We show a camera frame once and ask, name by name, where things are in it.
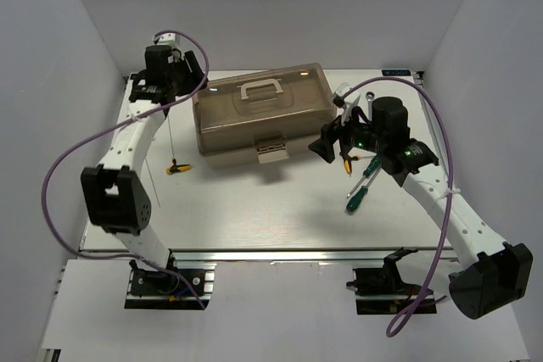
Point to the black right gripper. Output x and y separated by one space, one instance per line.
329 135

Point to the long yellow black T-handle key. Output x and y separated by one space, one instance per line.
148 167

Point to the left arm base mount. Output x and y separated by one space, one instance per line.
151 289

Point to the beige plastic toolbox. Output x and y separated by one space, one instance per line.
262 117

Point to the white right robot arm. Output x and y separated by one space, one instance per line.
489 273

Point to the large green screwdriver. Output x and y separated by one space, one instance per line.
356 198

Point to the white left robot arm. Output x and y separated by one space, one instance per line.
114 195

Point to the aluminium table front rail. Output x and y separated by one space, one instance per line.
272 255

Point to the small green screwdriver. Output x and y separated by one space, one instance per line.
371 168

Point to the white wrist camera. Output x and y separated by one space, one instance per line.
348 99
170 39

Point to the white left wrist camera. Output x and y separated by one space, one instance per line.
170 39

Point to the blue label sticker right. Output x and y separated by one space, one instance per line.
396 73

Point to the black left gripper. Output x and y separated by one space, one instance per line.
195 77

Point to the yellow black T-handle key right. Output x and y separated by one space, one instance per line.
348 163

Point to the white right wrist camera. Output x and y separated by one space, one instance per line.
348 99

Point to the yellow black T-handle hex key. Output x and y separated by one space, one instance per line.
176 168

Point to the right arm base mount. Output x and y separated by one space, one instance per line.
376 282

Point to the silver ratchet wrench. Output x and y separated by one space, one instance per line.
370 96

